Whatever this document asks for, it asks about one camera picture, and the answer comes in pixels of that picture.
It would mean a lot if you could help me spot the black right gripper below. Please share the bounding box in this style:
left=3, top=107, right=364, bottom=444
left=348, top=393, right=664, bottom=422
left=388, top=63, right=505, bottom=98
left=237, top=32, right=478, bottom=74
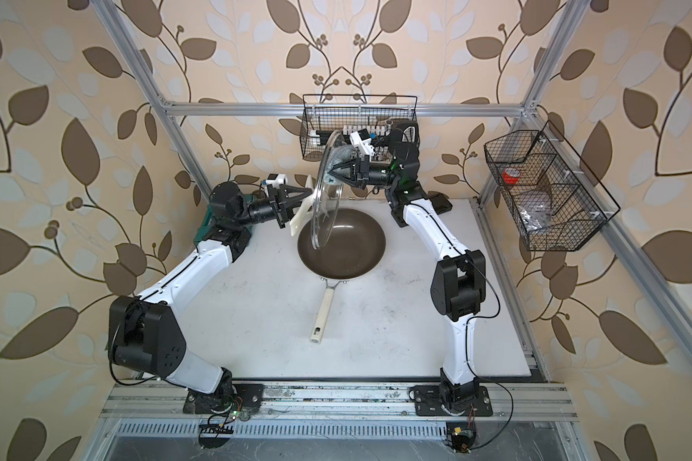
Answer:
left=331, top=158, right=402, bottom=191

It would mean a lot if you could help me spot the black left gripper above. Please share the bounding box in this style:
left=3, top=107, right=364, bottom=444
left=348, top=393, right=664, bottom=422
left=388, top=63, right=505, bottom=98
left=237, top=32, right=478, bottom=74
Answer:
left=231, top=185, right=311, bottom=232

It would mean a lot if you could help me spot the glass pot lid cream handle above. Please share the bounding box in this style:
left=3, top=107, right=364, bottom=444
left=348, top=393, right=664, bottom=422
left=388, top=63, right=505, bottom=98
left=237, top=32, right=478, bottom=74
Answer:
left=301, top=132, right=346, bottom=250

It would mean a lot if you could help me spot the green waffle cloth checkered trim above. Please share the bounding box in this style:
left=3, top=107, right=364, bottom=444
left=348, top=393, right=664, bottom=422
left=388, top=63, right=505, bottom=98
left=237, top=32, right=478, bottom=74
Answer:
left=328, top=144, right=359, bottom=167

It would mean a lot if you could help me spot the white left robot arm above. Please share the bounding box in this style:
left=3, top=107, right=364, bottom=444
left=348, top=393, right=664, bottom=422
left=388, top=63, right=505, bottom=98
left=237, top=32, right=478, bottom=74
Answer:
left=108, top=175, right=313, bottom=399

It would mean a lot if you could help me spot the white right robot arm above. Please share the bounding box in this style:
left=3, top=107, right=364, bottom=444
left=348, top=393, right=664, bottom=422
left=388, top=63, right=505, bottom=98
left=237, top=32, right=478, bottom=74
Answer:
left=314, top=139, right=487, bottom=412

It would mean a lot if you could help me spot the black white socket set holder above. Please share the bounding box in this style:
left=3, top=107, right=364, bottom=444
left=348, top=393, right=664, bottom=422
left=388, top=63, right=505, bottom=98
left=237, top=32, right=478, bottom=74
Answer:
left=300, top=117, right=420, bottom=161

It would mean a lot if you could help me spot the cream frying pan dark interior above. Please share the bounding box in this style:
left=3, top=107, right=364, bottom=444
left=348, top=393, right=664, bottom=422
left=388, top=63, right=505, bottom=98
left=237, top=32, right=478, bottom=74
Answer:
left=297, top=206, right=388, bottom=345

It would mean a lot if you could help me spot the green plastic tool case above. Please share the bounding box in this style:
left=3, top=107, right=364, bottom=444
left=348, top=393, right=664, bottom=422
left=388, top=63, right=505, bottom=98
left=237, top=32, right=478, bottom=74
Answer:
left=194, top=196, right=252, bottom=254

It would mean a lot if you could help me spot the clear plastic bag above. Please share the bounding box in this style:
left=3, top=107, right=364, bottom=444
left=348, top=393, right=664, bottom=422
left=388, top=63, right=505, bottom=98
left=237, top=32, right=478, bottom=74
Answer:
left=517, top=190, right=553, bottom=232

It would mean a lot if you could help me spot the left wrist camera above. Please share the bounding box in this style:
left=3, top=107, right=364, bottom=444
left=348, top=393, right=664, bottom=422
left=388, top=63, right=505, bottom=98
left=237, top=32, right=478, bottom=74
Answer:
left=263, top=173, right=288, bottom=188

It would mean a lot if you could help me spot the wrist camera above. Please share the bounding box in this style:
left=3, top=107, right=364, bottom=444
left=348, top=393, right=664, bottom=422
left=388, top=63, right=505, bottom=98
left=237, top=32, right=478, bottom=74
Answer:
left=349, top=131, right=375, bottom=159
left=263, top=173, right=288, bottom=188

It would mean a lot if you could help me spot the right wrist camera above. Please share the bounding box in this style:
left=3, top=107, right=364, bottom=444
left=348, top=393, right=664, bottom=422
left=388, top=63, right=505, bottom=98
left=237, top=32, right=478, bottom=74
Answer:
left=349, top=131, right=375, bottom=159

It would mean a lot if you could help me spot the black wire basket back wall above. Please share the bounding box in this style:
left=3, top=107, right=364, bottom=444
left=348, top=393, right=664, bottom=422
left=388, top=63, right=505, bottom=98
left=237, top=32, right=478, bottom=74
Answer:
left=299, top=92, right=418, bottom=163

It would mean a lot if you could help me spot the black wire basket wall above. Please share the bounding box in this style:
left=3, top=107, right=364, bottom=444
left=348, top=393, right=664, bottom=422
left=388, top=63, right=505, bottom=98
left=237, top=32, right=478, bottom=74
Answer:
left=299, top=92, right=418, bottom=163
left=484, top=121, right=621, bottom=252

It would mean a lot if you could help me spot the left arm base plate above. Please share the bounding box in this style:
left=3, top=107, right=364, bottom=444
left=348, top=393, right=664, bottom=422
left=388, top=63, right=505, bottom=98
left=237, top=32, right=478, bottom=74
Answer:
left=183, top=381, right=264, bottom=416

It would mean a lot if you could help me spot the black wire basket right wall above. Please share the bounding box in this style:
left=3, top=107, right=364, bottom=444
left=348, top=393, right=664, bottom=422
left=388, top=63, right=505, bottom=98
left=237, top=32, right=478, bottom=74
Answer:
left=484, top=121, right=621, bottom=252

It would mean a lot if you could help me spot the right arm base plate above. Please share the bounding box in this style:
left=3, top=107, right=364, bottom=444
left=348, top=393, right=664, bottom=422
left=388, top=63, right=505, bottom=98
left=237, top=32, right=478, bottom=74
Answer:
left=409, top=381, right=493, bottom=418

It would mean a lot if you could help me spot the aluminium frame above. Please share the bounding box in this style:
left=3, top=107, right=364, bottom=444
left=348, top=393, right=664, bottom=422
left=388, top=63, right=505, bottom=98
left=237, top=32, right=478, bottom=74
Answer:
left=85, top=0, right=692, bottom=461

